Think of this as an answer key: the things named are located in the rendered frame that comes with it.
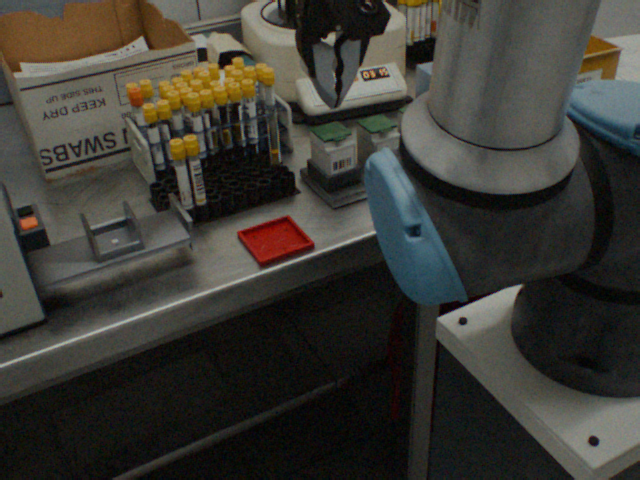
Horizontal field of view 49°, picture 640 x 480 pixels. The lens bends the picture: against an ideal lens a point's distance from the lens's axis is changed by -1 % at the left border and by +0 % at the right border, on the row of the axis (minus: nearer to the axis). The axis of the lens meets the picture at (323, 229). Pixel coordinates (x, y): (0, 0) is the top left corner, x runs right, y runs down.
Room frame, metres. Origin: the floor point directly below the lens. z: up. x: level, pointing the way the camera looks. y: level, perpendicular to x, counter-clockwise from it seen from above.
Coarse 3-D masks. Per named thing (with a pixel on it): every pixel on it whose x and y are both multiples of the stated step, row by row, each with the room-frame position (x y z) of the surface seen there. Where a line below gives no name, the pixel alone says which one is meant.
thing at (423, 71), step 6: (420, 66) 0.92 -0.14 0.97; (426, 66) 0.92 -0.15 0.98; (420, 72) 0.91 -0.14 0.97; (426, 72) 0.90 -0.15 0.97; (420, 78) 0.91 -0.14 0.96; (426, 78) 0.90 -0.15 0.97; (420, 84) 0.91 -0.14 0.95; (426, 84) 0.90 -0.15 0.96; (420, 90) 0.91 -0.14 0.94; (426, 90) 0.90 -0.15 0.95
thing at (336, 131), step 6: (318, 126) 0.79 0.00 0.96; (324, 126) 0.79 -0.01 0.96; (330, 126) 0.78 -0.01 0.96; (336, 126) 0.78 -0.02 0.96; (342, 126) 0.78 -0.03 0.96; (312, 132) 0.78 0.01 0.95; (318, 132) 0.77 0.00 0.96; (324, 132) 0.77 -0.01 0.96; (330, 132) 0.77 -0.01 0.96; (336, 132) 0.77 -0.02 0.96; (342, 132) 0.77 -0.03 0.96; (348, 132) 0.77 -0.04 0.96; (324, 138) 0.75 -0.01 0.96; (330, 138) 0.75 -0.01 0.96; (336, 138) 0.75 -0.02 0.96; (342, 138) 0.75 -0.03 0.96
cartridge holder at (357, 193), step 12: (312, 168) 0.77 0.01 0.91; (360, 168) 0.76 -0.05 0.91; (312, 180) 0.77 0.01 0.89; (324, 180) 0.74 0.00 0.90; (336, 180) 0.74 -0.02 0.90; (348, 180) 0.75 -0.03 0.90; (360, 180) 0.76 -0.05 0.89; (324, 192) 0.74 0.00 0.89; (336, 192) 0.74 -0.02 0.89; (348, 192) 0.74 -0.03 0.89; (360, 192) 0.74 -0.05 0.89; (336, 204) 0.72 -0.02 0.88
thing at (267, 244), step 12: (288, 216) 0.70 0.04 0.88; (252, 228) 0.68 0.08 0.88; (264, 228) 0.68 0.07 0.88; (276, 228) 0.68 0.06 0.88; (288, 228) 0.68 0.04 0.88; (300, 228) 0.67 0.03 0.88; (252, 240) 0.66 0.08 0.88; (264, 240) 0.66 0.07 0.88; (276, 240) 0.66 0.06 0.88; (288, 240) 0.66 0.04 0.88; (300, 240) 0.65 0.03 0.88; (252, 252) 0.63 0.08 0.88; (264, 252) 0.63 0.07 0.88; (276, 252) 0.63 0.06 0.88; (288, 252) 0.63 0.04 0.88; (300, 252) 0.63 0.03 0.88; (264, 264) 0.61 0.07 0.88
